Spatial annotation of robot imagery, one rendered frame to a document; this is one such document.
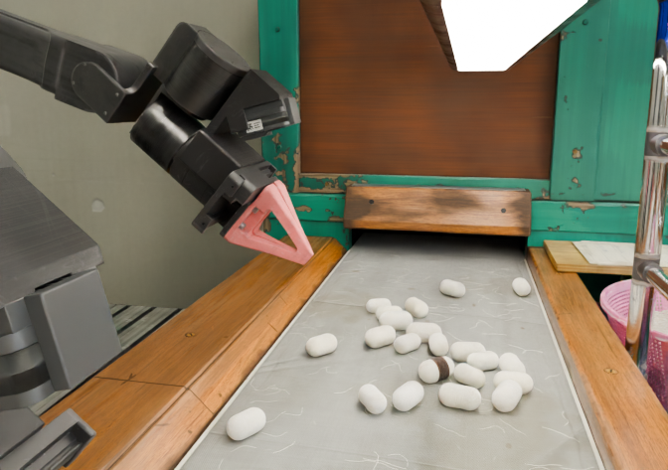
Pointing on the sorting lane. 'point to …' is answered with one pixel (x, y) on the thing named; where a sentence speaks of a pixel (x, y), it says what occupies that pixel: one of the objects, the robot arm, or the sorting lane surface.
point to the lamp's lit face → (502, 28)
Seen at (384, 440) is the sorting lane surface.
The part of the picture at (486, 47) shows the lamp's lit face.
